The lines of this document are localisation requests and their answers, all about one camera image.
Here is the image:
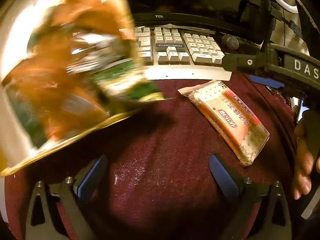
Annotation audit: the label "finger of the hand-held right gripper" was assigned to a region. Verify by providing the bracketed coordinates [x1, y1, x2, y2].
[221, 51, 268, 72]
[250, 75, 285, 89]

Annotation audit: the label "dark red tablecloth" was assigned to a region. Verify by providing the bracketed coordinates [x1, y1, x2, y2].
[5, 72, 300, 240]

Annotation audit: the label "black monitor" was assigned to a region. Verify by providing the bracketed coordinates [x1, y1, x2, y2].
[122, 0, 273, 48]

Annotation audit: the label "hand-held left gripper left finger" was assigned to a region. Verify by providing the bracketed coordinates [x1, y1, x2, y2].
[25, 154, 108, 240]

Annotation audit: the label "gold snack box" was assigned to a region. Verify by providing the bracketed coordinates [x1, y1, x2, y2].
[0, 0, 173, 178]

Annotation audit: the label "orange white cracker packet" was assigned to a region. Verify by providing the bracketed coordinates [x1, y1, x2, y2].
[178, 80, 270, 167]

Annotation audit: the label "black ring light stand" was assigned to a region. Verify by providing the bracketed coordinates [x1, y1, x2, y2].
[240, 0, 309, 53]

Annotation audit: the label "black microphone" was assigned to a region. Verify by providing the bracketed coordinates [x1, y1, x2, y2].
[221, 34, 240, 50]

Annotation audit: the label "person's right hand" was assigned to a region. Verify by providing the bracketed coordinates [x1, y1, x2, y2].
[292, 119, 315, 200]

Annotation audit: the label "white grey keyboard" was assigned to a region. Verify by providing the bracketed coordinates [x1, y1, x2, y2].
[132, 26, 233, 82]

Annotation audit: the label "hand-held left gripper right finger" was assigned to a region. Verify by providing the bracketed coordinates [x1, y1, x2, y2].
[209, 153, 293, 240]

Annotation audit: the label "papers under monitor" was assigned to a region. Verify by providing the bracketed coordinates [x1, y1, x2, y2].
[162, 24, 215, 34]

